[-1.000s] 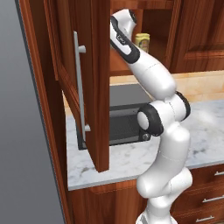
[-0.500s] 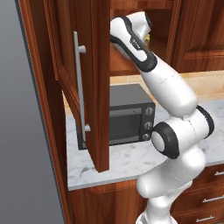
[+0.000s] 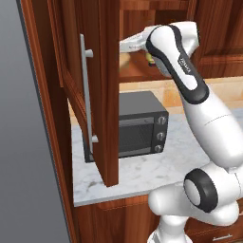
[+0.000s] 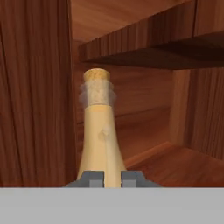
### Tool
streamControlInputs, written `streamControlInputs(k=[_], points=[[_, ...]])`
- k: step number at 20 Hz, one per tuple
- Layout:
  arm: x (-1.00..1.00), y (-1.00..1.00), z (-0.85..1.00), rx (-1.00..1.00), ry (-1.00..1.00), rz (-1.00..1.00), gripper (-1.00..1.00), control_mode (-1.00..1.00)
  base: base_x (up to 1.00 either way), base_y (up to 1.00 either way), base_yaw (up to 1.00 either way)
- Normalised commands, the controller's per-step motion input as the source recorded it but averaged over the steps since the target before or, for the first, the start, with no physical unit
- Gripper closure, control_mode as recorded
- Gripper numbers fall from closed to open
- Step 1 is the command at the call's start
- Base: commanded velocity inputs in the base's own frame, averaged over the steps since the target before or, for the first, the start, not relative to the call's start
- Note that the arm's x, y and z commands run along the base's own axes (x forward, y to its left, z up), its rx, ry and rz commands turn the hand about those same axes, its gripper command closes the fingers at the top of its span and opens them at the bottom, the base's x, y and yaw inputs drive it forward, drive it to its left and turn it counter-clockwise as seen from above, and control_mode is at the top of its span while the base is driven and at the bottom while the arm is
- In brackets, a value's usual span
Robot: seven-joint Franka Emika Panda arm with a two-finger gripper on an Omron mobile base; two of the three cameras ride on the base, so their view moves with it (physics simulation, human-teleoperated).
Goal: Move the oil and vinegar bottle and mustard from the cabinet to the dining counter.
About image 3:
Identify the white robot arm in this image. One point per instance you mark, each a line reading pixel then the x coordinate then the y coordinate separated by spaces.
pixel 209 120

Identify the tall wooden side panel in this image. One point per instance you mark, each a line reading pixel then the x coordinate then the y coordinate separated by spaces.
pixel 47 110

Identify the wooden base cabinet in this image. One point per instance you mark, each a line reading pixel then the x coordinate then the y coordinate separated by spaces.
pixel 117 221

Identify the closed wooden cabinet door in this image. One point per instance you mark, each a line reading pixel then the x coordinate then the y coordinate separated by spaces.
pixel 221 38

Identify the toaster oven knob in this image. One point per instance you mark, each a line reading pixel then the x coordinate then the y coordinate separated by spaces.
pixel 158 147
pixel 162 120
pixel 160 135

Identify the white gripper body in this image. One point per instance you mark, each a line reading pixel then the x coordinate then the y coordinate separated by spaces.
pixel 134 42

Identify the yellow mustard bottle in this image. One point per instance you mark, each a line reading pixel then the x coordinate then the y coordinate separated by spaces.
pixel 150 60

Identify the open wooden wall cabinet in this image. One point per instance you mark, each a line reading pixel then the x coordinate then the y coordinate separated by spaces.
pixel 139 15

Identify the grey refrigerator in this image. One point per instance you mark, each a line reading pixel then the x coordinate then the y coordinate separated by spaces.
pixel 22 142

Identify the black toaster oven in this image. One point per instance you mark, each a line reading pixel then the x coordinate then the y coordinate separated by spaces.
pixel 139 126

